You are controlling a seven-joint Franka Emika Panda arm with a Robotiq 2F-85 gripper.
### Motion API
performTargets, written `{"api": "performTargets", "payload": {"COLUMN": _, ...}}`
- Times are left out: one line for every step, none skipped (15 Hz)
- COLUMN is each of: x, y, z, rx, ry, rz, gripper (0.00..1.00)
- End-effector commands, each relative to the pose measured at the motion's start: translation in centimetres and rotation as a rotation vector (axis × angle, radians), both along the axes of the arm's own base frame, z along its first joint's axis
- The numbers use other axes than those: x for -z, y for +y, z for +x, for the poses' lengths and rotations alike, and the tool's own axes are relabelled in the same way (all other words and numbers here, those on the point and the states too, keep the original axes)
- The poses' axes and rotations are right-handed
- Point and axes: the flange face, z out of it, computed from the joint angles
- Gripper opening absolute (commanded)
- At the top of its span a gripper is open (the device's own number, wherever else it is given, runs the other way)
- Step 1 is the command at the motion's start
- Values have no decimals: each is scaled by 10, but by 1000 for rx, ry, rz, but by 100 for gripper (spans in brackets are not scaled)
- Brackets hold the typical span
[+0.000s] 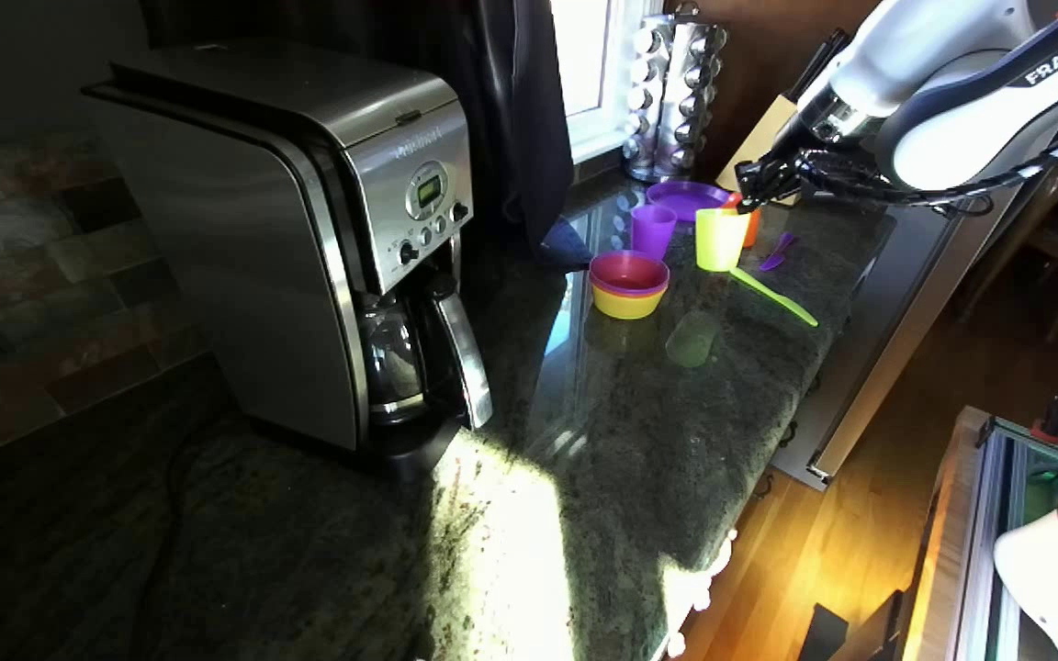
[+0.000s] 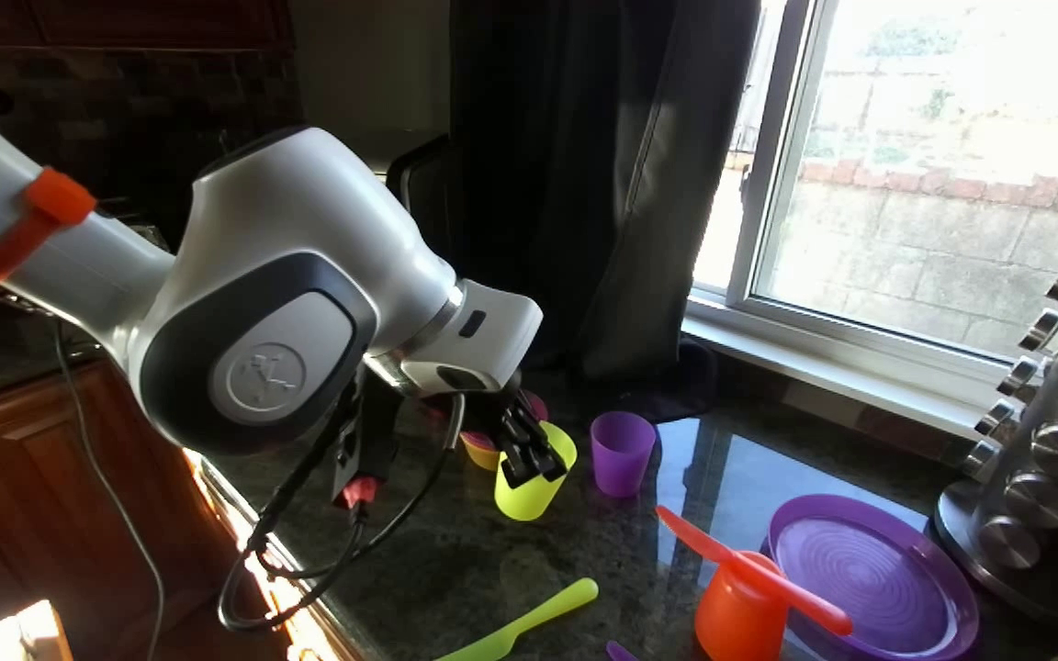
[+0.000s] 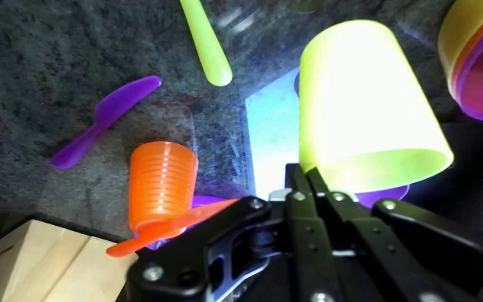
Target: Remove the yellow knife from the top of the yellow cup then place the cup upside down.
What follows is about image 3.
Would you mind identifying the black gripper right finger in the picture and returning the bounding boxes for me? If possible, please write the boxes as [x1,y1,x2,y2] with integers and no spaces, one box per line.
[306,166,483,302]

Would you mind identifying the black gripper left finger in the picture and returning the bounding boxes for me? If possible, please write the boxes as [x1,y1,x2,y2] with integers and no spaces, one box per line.
[118,165,338,302]

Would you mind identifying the yellow-green plastic cup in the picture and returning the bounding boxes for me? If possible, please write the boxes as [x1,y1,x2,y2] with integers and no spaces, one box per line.
[296,19,456,197]

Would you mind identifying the yellow-green plastic knife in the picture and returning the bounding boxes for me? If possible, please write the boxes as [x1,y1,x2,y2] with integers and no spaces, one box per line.
[177,0,234,89]

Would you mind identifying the purple plastic cup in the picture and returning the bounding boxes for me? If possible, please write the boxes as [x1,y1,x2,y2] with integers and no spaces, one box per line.
[355,183,412,210]

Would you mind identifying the orange plastic knife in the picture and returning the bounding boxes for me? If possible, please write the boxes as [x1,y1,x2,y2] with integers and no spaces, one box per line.
[105,197,241,260]

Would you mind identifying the orange plastic cup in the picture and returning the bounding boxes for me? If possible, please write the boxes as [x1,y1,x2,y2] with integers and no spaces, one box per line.
[127,139,199,233]

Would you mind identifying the purple plastic knife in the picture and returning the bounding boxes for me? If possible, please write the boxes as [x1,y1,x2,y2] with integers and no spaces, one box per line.
[46,74,164,171]

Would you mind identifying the wooden knife block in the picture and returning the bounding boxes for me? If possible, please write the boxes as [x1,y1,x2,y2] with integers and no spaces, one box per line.
[0,218,140,302]

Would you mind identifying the orange plastic bowl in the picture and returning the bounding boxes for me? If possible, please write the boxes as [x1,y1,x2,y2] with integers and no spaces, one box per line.
[447,2,483,111]

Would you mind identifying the yellow plastic bowl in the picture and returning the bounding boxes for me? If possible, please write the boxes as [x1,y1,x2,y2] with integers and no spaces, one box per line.
[437,0,483,99]

